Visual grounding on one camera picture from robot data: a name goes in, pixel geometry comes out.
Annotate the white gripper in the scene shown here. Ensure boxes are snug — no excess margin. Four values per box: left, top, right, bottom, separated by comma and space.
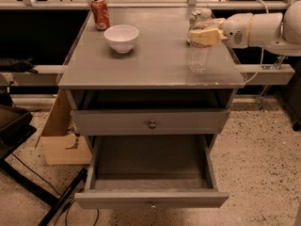
189, 13, 253, 49

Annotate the clear plastic water bottle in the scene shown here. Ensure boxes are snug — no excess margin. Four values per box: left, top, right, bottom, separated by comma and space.
188, 42, 212, 74

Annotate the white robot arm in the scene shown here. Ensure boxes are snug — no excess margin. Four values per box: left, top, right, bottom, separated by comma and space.
188, 1, 301, 57

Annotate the grey cabinet with counter top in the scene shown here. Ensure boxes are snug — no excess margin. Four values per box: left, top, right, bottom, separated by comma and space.
57, 6, 246, 153

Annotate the grey upper drawer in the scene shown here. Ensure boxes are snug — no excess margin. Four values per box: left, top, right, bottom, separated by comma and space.
71, 109, 230, 136

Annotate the round metal drawer knob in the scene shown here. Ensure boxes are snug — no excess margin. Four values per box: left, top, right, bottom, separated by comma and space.
149, 121, 157, 129

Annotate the grey open middle drawer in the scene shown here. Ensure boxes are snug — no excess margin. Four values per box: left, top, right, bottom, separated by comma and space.
75, 135, 229, 209

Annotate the white green soda can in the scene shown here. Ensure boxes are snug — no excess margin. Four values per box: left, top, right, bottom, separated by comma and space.
188, 8, 212, 31

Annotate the white ceramic bowl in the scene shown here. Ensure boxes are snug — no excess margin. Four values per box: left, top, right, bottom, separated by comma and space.
103, 24, 139, 54

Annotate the orange soda can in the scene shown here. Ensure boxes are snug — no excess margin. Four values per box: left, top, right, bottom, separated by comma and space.
91, 0, 110, 30

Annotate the cardboard box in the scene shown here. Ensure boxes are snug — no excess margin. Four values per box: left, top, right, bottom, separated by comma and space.
40, 90, 91, 165

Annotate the black metal stand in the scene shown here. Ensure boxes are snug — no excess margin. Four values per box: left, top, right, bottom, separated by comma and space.
0, 87, 97, 226

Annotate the black floor cable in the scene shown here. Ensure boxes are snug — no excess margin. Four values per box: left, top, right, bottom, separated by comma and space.
11, 153, 100, 226

